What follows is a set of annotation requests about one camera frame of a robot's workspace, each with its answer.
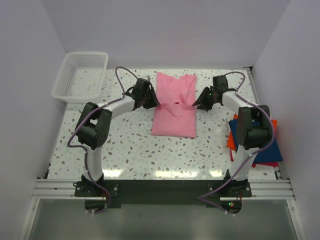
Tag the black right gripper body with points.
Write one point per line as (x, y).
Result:
(211, 96)

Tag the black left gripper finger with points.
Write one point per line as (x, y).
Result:
(149, 102)
(151, 92)

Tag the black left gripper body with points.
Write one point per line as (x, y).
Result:
(144, 95)

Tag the pink t shirt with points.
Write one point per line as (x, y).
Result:
(176, 115)

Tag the red folded t shirt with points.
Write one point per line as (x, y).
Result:
(269, 164)

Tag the aluminium rail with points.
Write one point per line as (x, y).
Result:
(260, 172)
(260, 189)

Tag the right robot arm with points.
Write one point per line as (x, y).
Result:
(255, 132)

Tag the aluminium right side rail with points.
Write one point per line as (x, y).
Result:
(260, 172)

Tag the aluminium front rail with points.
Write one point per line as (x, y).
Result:
(260, 189)

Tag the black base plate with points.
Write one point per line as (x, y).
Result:
(112, 194)

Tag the orange folded t shirt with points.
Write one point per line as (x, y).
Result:
(232, 143)

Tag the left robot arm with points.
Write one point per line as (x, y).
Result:
(92, 129)

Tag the blue folded t shirt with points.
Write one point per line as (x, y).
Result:
(269, 157)

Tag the white plastic basket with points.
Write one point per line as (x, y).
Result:
(80, 78)

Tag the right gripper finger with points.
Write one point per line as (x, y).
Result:
(205, 105)
(202, 97)

